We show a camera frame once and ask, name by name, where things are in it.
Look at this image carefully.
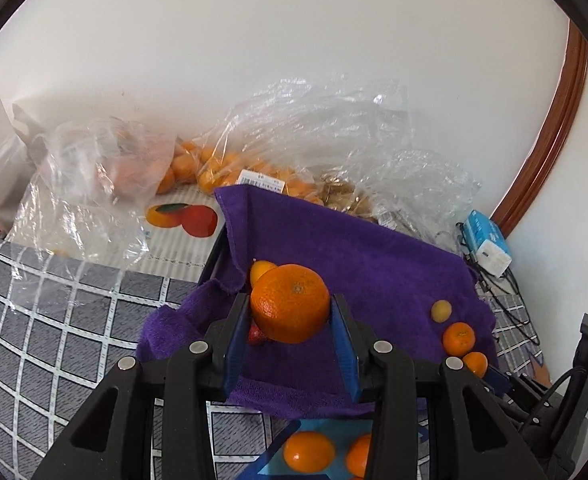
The crumpled clear plastic bag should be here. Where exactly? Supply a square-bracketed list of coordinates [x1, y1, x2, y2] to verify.
[319, 149, 482, 251]

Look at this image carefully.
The blue and white box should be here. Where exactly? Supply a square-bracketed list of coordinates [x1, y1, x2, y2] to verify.
[463, 210, 513, 277]

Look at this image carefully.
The black cable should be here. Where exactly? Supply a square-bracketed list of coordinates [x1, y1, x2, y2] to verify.
[436, 220, 477, 263]
[474, 267, 542, 347]

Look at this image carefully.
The purple towel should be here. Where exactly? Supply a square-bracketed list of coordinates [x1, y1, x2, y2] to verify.
[136, 185, 500, 421]

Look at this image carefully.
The brown wooden door frame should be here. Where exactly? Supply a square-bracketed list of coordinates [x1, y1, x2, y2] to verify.
[489, 20, 588, 238]

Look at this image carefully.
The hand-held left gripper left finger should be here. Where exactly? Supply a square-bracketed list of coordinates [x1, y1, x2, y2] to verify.
[31, 291, 252, 480]

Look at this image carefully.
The clear bag holding mandarins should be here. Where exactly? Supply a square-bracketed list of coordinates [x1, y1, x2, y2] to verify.
[174, 75, 412, 203]

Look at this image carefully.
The fruit printed cardboard box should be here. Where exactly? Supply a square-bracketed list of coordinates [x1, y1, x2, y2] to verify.
[141, 187, 225, 281]

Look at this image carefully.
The small mandarin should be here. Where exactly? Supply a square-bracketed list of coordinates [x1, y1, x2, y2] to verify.
[345, 433, 375, 478]
[442, 322, 476, 356]
[250, 260, 279, 291]
[461, 351, 489, 379]
[283, 431, 336, 474]

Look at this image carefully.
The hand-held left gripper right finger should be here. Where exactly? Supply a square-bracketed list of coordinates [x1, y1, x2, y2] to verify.
[330, 293, 549, 480]

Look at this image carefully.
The large orange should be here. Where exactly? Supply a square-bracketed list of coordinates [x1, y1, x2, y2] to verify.
[250, 263, 331, 345]

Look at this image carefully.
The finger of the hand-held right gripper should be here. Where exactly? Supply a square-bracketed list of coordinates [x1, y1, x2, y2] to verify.
[485, 365, 550, 416]

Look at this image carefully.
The pile of brown dried fruit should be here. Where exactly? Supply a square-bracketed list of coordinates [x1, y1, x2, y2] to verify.
[321, 175, 377, 222]

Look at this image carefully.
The pile of bagged mandarins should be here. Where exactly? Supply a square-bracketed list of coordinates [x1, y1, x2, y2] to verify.
[156, 140, 319, 202]

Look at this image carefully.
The white bag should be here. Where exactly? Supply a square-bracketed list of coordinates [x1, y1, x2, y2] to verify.
[0, 100, 47, 223]

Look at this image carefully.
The white barcode label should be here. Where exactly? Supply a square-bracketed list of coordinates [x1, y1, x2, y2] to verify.
[237, 170, 282, 192]

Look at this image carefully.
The grey checked tablecloth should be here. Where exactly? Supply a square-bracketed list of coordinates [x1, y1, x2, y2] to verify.
[0, 237, 550, 480]

